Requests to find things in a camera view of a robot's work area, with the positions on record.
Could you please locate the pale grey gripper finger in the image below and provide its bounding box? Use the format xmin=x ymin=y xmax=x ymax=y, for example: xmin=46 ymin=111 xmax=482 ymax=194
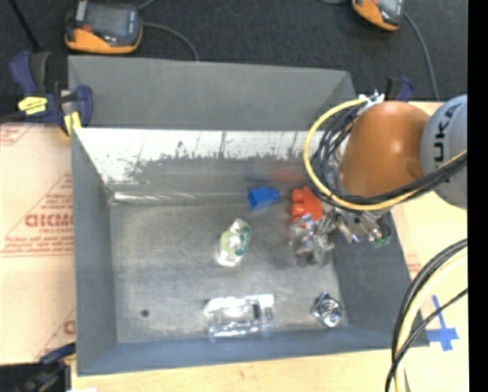
xmin=289 ymin=217 xmax=331 ymax=243
xmin=295 ymin=237 xmax=336 ymax=267

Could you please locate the orange-red plastic toy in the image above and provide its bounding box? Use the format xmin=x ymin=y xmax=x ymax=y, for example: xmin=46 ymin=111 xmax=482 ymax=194
xmin=290 ymin=185 xmax=325 ymax=225

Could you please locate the blue plastic piece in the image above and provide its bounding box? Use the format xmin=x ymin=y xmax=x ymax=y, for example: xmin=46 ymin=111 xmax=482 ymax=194
xmin=246 ymin=186 xmax=281 ymax=212

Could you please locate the clear plastic bottle, green label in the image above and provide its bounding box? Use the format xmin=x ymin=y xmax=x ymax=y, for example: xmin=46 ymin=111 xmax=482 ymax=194
xmin=216 ymin=217 xmax=253 ymax=269

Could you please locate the grey metal bin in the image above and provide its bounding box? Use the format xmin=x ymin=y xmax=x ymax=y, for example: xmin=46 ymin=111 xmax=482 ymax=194
xmin=67 ymin=55 xmax=429 ymax=377

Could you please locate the brown cardboard board, red print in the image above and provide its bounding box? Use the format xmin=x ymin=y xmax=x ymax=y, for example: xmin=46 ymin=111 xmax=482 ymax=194
xmin=0 ymin=100 xmax=468 ymax=368

